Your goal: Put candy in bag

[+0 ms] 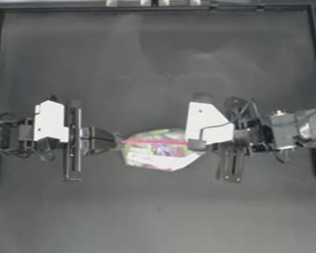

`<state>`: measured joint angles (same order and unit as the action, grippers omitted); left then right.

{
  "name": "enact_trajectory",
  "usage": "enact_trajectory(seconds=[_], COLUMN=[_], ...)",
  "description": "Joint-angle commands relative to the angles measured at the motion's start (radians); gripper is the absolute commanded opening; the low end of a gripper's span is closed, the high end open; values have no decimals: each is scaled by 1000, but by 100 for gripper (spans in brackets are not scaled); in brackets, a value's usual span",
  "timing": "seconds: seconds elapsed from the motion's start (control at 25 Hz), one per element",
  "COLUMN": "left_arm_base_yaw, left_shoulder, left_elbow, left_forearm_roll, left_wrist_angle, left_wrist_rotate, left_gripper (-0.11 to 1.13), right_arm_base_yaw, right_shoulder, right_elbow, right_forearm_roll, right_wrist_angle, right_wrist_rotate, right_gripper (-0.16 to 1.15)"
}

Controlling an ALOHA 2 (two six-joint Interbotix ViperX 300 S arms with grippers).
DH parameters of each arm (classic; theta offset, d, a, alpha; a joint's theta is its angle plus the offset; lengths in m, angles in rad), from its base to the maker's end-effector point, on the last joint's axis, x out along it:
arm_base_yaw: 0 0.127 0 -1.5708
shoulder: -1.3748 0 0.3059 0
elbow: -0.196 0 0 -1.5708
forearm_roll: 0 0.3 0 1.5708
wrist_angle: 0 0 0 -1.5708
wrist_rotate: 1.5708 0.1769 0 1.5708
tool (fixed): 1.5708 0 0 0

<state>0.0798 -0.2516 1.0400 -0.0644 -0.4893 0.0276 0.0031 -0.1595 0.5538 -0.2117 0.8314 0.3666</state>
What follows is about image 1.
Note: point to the black table frame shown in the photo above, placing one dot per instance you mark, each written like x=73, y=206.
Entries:
x=77, y=7

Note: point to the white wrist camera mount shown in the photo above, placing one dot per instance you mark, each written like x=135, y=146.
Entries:
x=207, y=120
x=51, y=122

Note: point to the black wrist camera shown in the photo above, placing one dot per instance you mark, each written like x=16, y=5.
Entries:
x=47, y=150
x=196, y=145

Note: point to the light metal frame bracket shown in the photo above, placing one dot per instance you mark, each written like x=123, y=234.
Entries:
x=145, y=2
x=111, y=2
x=163, y=2
x=195, y=2

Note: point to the clear bag with pink zip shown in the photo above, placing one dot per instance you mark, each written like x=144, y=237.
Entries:
x=160, y=158

